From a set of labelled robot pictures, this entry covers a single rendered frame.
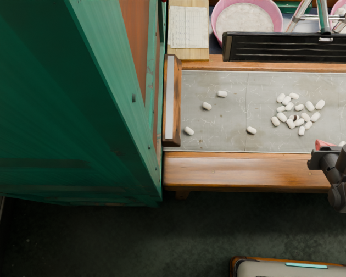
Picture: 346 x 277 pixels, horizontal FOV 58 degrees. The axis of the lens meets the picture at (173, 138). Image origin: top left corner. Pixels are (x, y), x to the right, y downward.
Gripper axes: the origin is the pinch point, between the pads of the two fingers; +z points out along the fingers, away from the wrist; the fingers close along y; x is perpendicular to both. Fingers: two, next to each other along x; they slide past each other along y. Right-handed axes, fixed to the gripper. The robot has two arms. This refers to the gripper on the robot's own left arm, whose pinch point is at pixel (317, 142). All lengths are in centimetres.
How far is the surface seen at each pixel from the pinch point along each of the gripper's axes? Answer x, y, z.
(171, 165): 10.8, 44.2, 1.1
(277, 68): -12.3, 7.3, 28.3
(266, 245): 88, -6, 29
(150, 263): 94, 56, 22
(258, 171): 11.9, 15.8, 0.1
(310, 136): 5.4, -3.2, 11.7
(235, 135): 5.4, 22.4, 11.4
